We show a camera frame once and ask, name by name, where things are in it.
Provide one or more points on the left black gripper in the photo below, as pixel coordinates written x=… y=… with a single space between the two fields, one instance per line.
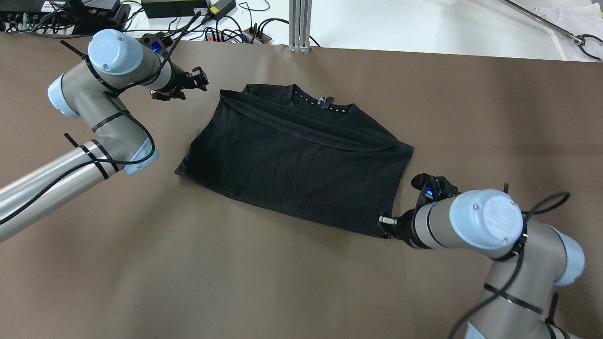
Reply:
x=177 y=78

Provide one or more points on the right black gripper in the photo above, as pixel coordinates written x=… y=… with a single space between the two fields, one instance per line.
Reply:
x=408 y=228

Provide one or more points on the black t-shirt with logo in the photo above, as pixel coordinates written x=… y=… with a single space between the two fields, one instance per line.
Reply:
x=276 y=147

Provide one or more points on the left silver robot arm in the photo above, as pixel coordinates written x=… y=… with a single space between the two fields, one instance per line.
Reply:
x=114 y=63

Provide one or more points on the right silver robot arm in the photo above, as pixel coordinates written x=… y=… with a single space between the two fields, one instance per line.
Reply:
x=529 y=258

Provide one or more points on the black power adapter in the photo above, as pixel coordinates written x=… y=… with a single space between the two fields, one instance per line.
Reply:
x=218 y=10

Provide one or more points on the long metal grabber pole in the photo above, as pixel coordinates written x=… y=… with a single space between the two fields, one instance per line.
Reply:
x=582 y=41

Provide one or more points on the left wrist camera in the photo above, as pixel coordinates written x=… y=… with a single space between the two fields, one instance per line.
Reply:
x=158 y=42

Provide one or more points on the aluminium frame post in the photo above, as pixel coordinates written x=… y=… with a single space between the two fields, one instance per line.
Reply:
x=299 y=25

